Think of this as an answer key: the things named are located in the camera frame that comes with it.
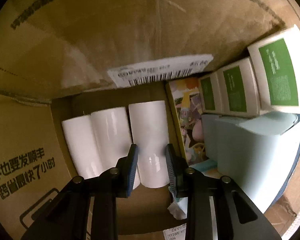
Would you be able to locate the white paper roll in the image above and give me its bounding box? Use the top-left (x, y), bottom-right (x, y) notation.
top-left (90, 106), bottom-right (141, 190)
top-left (128, 101), bottom-right (169, 189)
top-left (62, 115), bottom-right (103, 179)

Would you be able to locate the blue white pouch packet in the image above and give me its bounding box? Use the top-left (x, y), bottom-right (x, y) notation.
top-left (167, 186), bottom-right (188, 220)

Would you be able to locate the light blue box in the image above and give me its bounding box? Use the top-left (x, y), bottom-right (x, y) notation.
top-left (202, 112), bottom-right (300, 212)

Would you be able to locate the green white small box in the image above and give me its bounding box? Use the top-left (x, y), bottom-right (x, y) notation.
top-left (248, 25), bottom-right (300, 114)
top-left (216, 57), bottom-right (260, 118)
top-left (198, 73), bottom-right (223, 114)

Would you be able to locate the colourful illustrated book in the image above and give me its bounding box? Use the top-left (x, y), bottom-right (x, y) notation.
top-left (166, 77), bottom-right (208, 165)

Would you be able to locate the white barcode shipping label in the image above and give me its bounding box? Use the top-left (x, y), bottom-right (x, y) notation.
top-left (108, 54), bottom-right (213, 88)

